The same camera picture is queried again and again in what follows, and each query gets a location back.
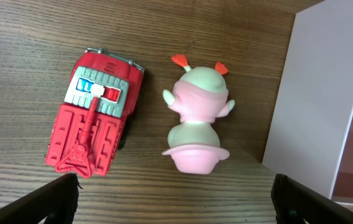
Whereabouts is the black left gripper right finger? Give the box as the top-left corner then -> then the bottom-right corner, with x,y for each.
271,174 -> 353,224

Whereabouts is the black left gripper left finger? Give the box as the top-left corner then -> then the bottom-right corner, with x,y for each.
0,174 -> 79,224

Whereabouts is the white cardboard box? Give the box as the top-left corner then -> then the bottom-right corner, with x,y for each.
262,0 -> 353,205

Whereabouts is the red toy fire truck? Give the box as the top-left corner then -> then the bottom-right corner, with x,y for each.
45,47 -> 144,178

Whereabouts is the pink pig figurine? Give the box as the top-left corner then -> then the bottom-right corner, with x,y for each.
162,54 -> 235,175

